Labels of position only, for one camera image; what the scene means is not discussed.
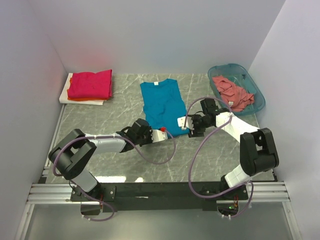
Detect blue t-shirt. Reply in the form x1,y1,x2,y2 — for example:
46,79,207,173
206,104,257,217
140,78,188,137

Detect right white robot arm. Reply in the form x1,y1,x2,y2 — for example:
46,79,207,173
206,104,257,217
188,111,279,200

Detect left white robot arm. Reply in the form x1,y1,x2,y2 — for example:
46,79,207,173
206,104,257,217
48,118,154,201

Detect salmon pink t-shirt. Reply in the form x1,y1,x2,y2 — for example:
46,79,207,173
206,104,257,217
212,75,255,112

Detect teal plastic basket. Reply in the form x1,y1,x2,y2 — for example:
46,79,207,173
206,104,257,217
207,63,266,116

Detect black base beam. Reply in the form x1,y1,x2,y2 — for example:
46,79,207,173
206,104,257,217
69,181,248,213

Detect folded magenta t-shirt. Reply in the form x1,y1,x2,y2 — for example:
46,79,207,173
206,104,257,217
68,69,113,100

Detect folded white t-shirt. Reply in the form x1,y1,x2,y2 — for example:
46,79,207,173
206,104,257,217
58,73,104,106

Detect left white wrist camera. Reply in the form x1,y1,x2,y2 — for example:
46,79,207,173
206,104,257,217
151,128,168,143

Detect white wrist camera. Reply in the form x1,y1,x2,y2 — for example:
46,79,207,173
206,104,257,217
177,116,194,131
151,128,168,143

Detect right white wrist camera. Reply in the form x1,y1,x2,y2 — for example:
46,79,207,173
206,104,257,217
177,116,194,131

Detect aluminium frame rail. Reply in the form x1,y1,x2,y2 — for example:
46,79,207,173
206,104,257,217
15,104,303,240

